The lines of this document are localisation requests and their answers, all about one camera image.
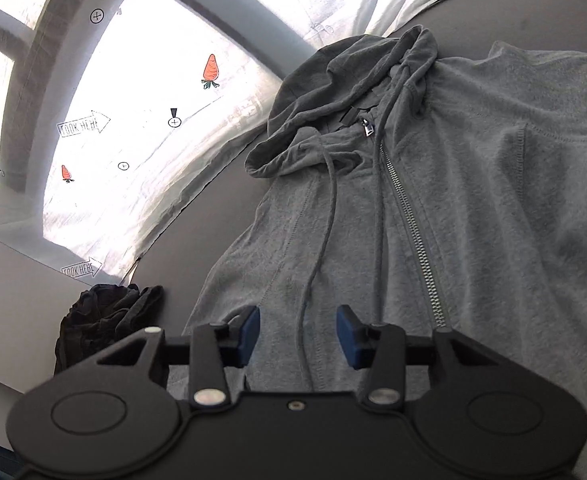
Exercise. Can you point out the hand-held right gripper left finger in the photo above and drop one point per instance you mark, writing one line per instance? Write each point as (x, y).
(249, 335)

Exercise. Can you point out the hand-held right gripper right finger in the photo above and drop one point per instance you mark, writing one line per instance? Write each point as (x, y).
(348, 337)

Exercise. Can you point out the grey zip hoodie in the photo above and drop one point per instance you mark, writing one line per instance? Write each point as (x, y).
(498, 200)

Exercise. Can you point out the black crumpled garment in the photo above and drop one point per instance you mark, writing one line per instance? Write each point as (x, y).
(103, 315)

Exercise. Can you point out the grey flat board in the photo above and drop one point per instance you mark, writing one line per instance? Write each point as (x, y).
(18, 300)

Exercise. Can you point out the white printed sheet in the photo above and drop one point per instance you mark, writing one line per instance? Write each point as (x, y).
(163, 60)

